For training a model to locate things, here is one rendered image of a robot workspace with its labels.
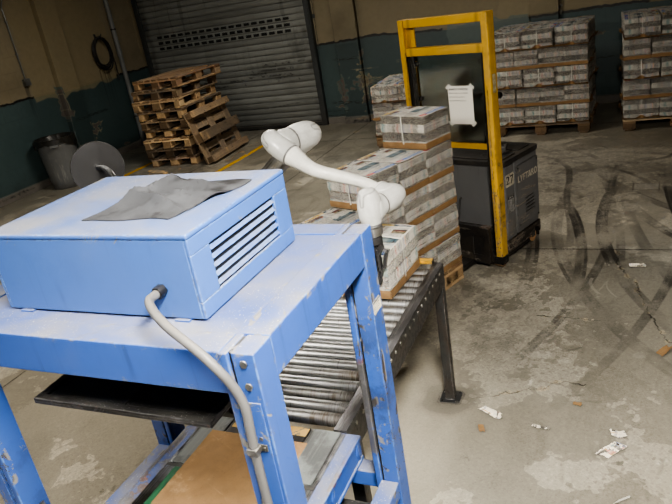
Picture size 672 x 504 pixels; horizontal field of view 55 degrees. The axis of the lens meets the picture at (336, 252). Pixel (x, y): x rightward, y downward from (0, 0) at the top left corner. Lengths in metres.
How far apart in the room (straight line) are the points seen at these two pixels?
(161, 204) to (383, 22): 9.31
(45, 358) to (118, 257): 0.30
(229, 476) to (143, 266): 0.94
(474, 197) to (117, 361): 4.01
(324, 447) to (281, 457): 0.80
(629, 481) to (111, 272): 2.43
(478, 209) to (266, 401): 4.02
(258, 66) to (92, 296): 10.19
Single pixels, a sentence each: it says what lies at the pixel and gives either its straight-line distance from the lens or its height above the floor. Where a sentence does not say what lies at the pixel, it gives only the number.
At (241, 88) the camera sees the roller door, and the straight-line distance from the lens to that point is 11.90.
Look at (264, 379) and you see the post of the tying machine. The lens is 1.31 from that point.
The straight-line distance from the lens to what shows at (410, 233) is 3.17.
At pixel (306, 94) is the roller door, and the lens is 11.33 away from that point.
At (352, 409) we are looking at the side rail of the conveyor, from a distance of 2.34.
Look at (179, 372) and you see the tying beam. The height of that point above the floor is 1.49.
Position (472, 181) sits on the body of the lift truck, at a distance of 5.13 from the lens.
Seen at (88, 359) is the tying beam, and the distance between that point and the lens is 1.55.
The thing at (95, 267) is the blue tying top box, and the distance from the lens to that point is 1.56.
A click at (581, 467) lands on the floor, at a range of 3.29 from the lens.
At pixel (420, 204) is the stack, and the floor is 0.73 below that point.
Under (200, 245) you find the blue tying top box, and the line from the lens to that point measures 1.41.
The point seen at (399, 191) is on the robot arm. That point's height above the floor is 1.28.
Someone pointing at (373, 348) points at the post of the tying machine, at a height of 1.19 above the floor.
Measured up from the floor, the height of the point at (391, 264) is 0.96.
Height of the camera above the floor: 2.17
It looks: 22 degrees down
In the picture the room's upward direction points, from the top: 10 degrees counter-clockwise
